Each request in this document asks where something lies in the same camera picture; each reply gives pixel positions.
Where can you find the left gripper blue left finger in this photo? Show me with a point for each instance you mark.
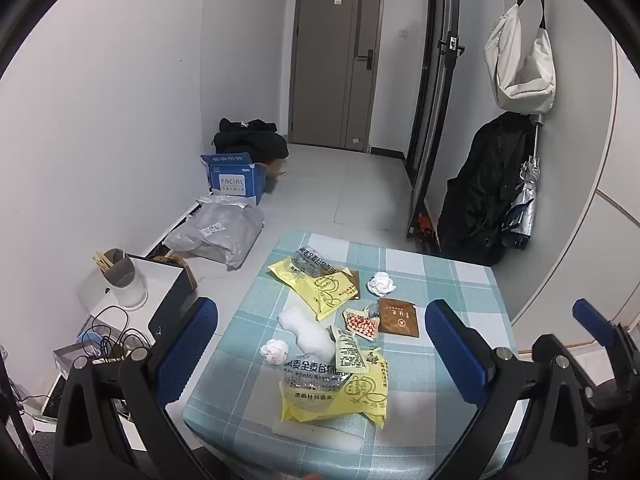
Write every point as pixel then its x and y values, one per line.
pixel 177 352

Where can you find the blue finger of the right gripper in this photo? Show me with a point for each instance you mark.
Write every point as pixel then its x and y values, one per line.
pixel 601 329

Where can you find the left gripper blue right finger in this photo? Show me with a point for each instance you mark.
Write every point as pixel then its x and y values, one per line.
pixel 466 355

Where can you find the large yellow bread bag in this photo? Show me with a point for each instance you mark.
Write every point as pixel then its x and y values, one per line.
pixel 358 394

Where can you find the white shoulder bag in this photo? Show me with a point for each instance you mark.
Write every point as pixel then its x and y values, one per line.
pixel 521 82

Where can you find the white dark blue box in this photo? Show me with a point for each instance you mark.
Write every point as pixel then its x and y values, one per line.
pixel 170 293

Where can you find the white cylindrical container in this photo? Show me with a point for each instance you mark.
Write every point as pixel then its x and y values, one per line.
pixel 134 296

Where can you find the brown sachet near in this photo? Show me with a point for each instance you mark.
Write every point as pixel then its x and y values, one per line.
pixel 398 317

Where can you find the brown sachet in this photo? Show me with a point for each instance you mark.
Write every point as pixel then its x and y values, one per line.
pixel 353 276
pixel 398 317

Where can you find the crumpled white tissue left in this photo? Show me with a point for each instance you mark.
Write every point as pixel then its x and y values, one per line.
pixel 274 351

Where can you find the crumpled white tissue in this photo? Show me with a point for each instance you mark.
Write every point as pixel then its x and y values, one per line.
pixel 381 284
pixel 274 351

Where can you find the grey cup with sticks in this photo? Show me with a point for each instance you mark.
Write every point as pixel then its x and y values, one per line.
pixel 116 267

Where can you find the red white checkered wrapper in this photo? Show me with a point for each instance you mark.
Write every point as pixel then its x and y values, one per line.
pixel 364 323

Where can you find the crumpled white tissue right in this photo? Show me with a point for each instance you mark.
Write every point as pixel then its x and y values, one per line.
pixel 381 284

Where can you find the teal plaid tablecloth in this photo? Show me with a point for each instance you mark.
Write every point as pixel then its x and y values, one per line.
pixel 327 367

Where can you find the silver folded umbrella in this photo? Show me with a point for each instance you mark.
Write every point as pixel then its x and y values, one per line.
pixel 517 228

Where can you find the grey plastic mailer bag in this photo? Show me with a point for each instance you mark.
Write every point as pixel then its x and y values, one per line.
pixel 224 229

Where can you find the brown sachet far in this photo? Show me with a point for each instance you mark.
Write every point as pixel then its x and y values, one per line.
pixel 353 276

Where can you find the black hanging jacket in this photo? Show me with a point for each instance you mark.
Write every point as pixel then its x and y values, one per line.
pixel 481 194

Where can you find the far yellow bread bag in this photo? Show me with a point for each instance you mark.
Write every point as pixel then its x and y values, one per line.
pixel 323 287

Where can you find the blue cardboard box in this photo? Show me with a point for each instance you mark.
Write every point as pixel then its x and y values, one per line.
pixel 235 175

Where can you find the black clothes pile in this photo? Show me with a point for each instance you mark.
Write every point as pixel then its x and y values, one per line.
pixel 257 138

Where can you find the black framed standing mirror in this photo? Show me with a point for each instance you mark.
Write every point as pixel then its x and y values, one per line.
pixel 441 51

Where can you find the grey entrance door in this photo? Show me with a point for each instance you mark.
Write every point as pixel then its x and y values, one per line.
pixel 333 72

